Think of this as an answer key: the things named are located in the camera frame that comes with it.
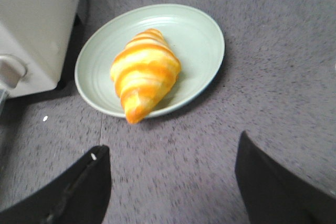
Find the yellow orange croissant bread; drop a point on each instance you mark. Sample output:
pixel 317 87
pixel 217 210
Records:
pixel 143 73

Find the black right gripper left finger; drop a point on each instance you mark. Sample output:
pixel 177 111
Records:
pixel 81 194

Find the light green round plate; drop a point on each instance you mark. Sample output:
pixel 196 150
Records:
pixel 193 36

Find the white toaster oven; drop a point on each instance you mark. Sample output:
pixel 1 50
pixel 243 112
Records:
pixel 34 40

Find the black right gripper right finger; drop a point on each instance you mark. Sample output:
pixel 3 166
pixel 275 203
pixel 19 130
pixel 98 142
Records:
pixel 273 194

